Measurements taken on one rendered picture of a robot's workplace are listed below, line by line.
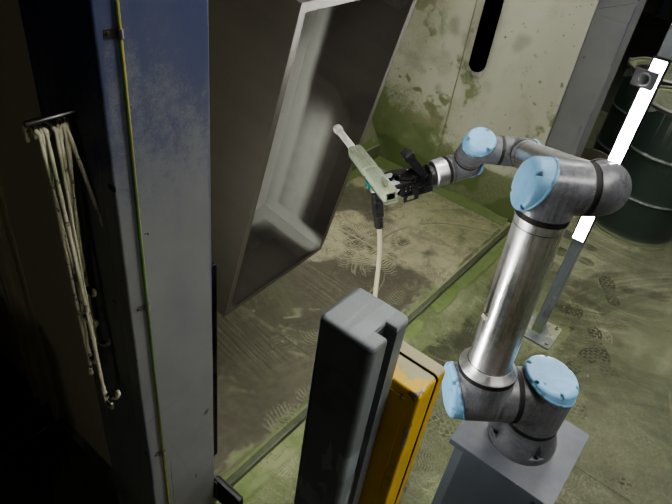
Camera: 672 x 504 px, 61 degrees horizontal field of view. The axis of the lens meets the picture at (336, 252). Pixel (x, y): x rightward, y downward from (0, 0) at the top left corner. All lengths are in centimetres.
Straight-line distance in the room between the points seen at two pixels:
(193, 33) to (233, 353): 193
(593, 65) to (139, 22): 289
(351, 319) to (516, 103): 319
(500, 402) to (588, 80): 228
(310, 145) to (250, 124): 72
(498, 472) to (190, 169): 117
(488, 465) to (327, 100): 138
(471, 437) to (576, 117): 223
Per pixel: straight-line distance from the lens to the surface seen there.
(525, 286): 134
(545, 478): 176
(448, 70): 379
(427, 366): 61
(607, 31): 342
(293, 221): 259
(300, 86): 232
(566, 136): 358
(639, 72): 251
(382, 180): 171
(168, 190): 95
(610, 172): 129
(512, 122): 367
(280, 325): 276
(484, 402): 154
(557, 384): 160
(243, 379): 253
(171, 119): 90
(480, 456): 172
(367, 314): 51
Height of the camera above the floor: 198
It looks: 37 degrees down
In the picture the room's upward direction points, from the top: 9 degrees clockwise
